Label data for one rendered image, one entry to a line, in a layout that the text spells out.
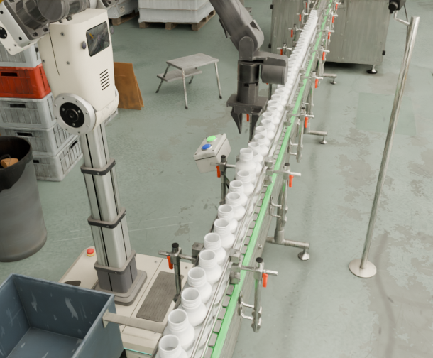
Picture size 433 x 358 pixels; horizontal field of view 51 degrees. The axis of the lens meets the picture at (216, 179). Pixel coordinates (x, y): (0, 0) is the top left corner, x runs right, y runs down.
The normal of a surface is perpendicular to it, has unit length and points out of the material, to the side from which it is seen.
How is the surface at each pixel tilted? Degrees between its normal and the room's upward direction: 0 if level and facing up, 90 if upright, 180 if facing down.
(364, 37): 90
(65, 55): 90
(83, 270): 0
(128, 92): 99
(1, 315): 90
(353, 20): 90
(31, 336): 0
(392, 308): 0
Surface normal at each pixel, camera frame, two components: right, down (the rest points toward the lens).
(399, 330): -0.02, -0.85
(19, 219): 0.68, 0.43
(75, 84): -0.26, 0.66
